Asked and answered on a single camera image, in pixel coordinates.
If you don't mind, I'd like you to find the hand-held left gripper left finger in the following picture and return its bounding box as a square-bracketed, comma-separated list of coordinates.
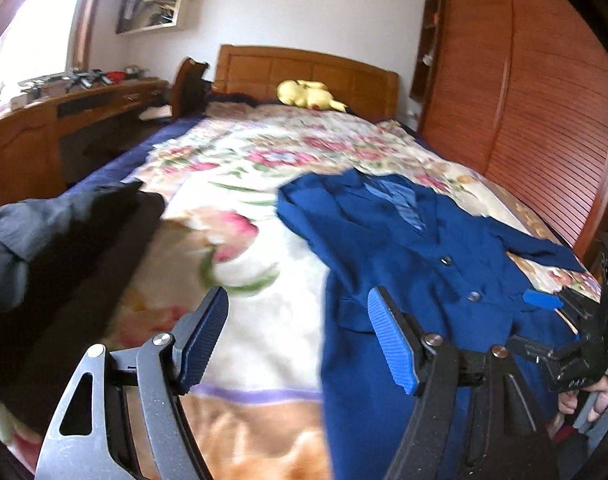
[34, 285, 229, 480]

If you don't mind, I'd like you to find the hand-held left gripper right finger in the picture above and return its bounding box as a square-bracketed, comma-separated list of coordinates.
[368, 286, 565, 480]

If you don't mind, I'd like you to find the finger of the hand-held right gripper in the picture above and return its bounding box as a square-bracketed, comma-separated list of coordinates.
[506, 334, 585, 377]
[523, 287, 605, 335]

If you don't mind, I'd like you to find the blue suit jacket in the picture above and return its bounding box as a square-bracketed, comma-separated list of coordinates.
[275, 169, 587, 480]

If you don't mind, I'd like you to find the person's right hand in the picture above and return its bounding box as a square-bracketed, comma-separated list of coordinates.
[556, 375, 608, 426]

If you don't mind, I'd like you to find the black garment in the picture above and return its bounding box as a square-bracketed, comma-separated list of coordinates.
[0, 180, 165, 418]

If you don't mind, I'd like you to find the floral plush blanket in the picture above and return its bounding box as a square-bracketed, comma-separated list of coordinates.
[8, 102, 600, 480]

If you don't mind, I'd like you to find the navy bed sheet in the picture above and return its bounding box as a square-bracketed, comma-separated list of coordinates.
[64, 115, 185, 196]

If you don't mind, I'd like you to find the wooden slatted wardrobe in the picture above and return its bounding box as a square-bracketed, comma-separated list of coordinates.
[409, 0, 608, 261]

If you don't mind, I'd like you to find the dark wooden chair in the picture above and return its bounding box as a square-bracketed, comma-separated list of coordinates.
[171, 56, 211, 121]

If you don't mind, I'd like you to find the yellow plush toy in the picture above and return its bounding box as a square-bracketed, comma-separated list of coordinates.
[276, 80, 349, 113]

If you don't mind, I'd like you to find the wooden desk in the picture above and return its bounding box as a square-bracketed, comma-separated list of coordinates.
[0, 77, 171, 213]

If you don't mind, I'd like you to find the wooden bed headboard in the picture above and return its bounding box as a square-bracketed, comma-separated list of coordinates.
[213, 44, 401, 123]

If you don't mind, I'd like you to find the pile of desk items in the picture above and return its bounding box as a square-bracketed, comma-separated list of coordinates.
[0, 65, 152, 111]

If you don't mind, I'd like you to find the window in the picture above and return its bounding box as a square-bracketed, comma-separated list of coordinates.
[0, 0, 94, 86]

